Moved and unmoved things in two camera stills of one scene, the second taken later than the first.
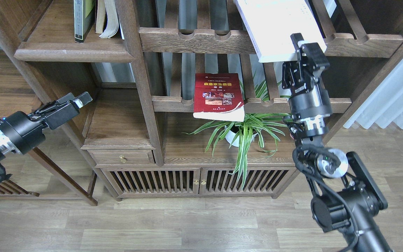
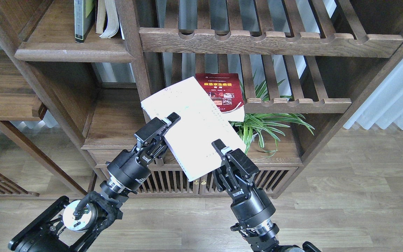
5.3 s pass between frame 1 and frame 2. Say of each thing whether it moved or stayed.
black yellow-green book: stayed
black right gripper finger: moved
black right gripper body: moved
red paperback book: stayed
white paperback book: moved
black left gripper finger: moved
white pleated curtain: stayed
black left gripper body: moved
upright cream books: stayed
